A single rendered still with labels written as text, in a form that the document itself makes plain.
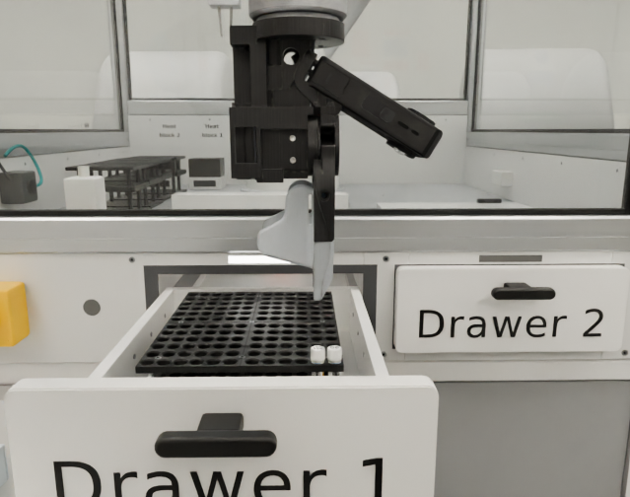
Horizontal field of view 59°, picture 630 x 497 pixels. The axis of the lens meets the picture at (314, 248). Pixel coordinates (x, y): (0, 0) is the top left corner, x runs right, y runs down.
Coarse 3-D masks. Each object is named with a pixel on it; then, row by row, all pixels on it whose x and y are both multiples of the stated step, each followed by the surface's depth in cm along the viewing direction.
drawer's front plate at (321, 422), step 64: (64, 384) 38; (128, 384) 38; (192, 384) 38; (256, 384) 38; (320, 384) 38; (384, 384) 38; (64, 448) 38; (128, 448) 38; (320, 448) 38; (384, 448) 38
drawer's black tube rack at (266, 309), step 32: (192, 320) 58; (224, 320) 58; (256, 320) 58; (288, 320) 58; (320, 320) 58; (160, 352) 50; (192, 352) 50; (224, 352) 50; (256, 352) 50; (288, 352) 51
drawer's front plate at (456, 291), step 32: (416, 288) 69; (448, 288) 69; (480, 288) 69; (576, 288) 70; (608, 288) 70; (416, 320) 70; (448, 320) 70; (480, 320) 70; (512, 320) 70; (576, 320) 70; (608, 320) 71; (416, 352) 71
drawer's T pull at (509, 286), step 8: (496, 288) 66; (504, 288) 66; (512, 288) 66; (520, 288) 66; (528, 288) 66; (536, 288) 66; (544, 288) 66; (496, 296) 66; (504, 296) 66; (512, 296) 66; (520, 296) 66; (528, 296) 66; (536, 296) 66; (544, 296) 66; (552, 296) 66
